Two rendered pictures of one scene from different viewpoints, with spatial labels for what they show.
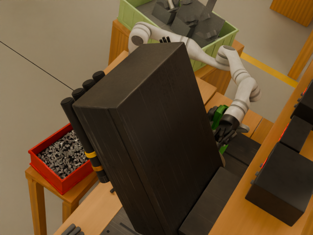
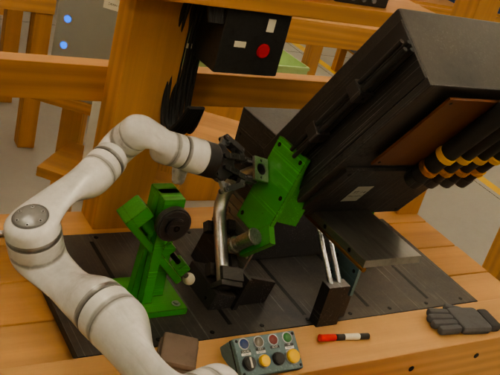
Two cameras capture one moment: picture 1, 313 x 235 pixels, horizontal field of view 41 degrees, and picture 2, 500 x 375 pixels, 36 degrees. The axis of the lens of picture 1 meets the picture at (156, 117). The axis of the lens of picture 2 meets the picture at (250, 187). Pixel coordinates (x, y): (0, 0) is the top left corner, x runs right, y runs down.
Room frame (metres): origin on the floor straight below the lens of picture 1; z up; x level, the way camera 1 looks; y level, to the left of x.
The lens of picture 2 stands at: (2.32, 0.60, 1.87)
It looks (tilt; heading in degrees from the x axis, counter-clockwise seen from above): 25 degrees down; 212
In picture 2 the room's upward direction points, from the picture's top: 16 degrees clockwise
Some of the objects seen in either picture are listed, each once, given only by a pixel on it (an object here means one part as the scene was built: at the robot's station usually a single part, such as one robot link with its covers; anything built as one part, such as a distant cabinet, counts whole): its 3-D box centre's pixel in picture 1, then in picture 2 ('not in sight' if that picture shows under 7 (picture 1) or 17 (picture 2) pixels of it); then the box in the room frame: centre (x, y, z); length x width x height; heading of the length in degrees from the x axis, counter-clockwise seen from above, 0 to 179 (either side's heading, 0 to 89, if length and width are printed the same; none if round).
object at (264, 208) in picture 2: not in sight; (283, 188); (0.97, -0.17, 1.17); 0.13 x 0.12 x 0.20; 159
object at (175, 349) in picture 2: not in sight; (176, 354); (1.32, -0.09, 0.91); 0.10 x 0.08 x 0.03; 37
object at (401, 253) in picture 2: not in sight; (340, 216); (0.85, -0.08, 1.11); 0.39 x 0.16 x 0.03; 69
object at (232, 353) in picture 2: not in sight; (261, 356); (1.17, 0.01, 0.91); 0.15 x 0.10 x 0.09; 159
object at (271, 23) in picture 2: not in sight; (241, 34); (0.91, -0.43, 1.42); 0.17 x 0.12 x 0.15; 159
